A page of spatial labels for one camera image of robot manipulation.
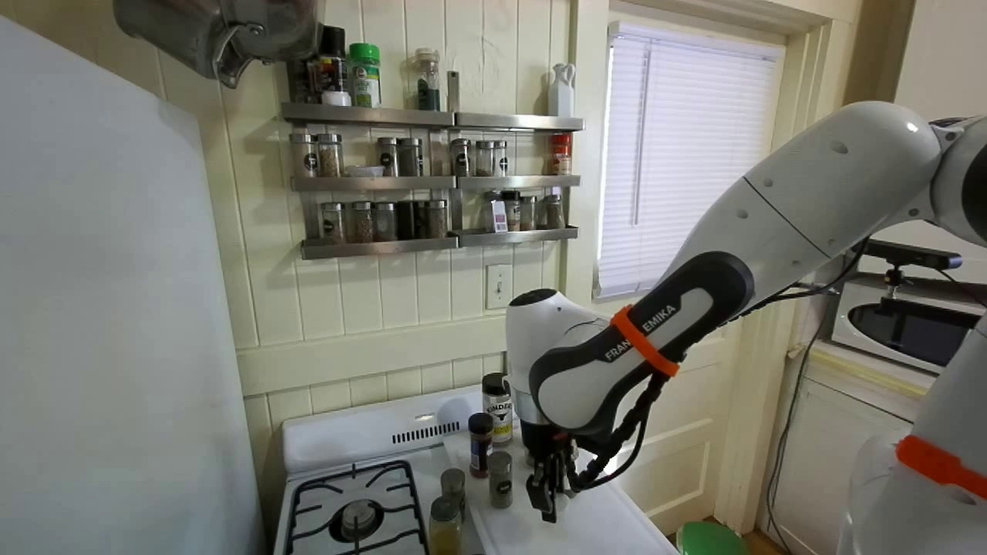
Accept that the green-lid jar on shelf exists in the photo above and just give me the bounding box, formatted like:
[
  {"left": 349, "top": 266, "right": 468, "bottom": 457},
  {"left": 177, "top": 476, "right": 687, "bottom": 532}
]
[{"left": 349, "top": 44, "right": 383, "bottom": 107}]

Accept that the metal wall spice rack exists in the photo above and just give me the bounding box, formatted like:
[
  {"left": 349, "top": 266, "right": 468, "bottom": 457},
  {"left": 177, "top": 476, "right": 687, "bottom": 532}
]
[{"left": 282, "top": 102, "right": 584, "bottom": 258}]

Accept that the white wall light switch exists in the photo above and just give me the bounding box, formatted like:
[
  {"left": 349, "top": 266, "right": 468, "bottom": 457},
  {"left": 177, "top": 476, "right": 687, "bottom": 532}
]
[{"left": 483, "top": 266, "right": 511, "bottom": 309}]

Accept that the black stove burner grate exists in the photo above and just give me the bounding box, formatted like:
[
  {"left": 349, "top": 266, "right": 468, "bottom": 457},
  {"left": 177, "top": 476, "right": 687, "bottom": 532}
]
[{"left": 282, "top": 459, "right": 430, "bottom": 555}]

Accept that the black-capped spice bottle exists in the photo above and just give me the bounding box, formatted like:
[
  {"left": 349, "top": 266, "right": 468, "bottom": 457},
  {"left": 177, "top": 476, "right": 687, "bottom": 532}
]
[{"left": 468, "top": 412, "right": 493, "bottom": 478}]

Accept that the white gas stove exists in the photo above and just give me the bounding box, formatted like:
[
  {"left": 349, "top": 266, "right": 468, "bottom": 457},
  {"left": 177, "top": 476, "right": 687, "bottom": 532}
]
[{"left": 272, "top": 386, "right": 676, "bottom": 555}]

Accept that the white window blind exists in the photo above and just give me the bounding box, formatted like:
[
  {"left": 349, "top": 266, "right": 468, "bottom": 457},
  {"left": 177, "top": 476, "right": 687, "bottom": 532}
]
[{"left": 594, "top": 23, "right": 782, "bottom": 300}]

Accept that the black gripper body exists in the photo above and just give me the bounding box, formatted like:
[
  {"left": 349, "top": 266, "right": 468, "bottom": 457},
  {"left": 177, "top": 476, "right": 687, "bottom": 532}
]
[{"left": 521, "top": 423, "right": 577, "bottom": 490}]

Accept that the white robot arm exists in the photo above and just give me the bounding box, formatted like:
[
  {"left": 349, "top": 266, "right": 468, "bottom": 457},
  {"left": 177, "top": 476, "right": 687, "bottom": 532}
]
[{"left": 505, "top": 102, "right": 987, "bottom": 515}]

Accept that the yellow spice bottle silver cap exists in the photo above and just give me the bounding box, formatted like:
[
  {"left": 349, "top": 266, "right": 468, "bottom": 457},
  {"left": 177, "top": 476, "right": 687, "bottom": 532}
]
[{"left": 430, "top": 497, "right": 461, "bottom": 555}]

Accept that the green round object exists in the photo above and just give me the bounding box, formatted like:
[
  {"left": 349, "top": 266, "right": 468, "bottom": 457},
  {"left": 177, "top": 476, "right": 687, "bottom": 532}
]
[{"left": 676, "top": 520, "right": 746, "bottom": 555}]

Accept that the small silver-lid spice jar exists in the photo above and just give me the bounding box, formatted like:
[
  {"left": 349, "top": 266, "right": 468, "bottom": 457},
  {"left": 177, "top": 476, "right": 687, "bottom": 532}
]
[{"left": 441, "top": 467, "right": 467, "bottom": 520}]

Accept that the white microwave oven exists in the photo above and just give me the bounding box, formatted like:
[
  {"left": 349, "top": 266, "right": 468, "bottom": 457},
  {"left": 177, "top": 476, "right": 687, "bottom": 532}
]
[{"left": 828, "top": 278, "right": 980, "bottom": 377}]

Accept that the tall black-capped spice jar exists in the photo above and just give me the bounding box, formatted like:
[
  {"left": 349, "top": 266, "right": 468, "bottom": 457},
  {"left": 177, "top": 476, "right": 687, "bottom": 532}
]
[{"left": 481, "top": 374, "right": 511, "bottom": 444}]

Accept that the white bottle on shelf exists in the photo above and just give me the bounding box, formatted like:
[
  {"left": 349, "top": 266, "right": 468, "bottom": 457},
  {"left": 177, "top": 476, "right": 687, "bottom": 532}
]
[{"left": 548, "top": 63, "right": 577, "bottom": 118}]

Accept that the silver-capped spice bottle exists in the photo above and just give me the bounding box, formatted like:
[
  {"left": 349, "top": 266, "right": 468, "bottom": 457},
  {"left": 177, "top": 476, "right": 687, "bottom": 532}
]
[{"left": 488, "top": 451, "right": 511, "bottom": 507}]

